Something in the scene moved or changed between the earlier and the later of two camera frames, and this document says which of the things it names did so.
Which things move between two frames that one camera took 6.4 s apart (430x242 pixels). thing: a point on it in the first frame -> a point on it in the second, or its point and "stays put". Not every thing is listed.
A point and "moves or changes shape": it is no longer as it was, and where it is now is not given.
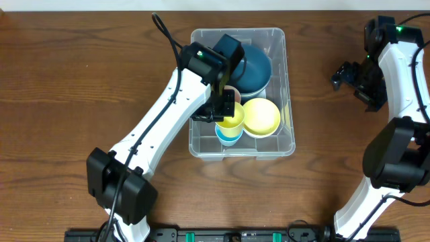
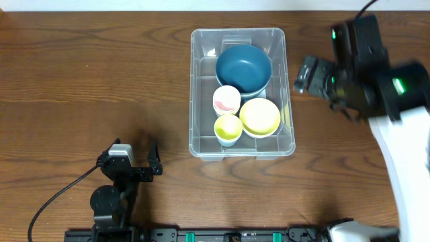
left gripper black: [216, 109] -> [135, 171]
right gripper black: [351, 84] -> [322, 78]
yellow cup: [232, 126] moves or changes shape
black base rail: [105, 234] stays put
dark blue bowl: [252, 75] stays put
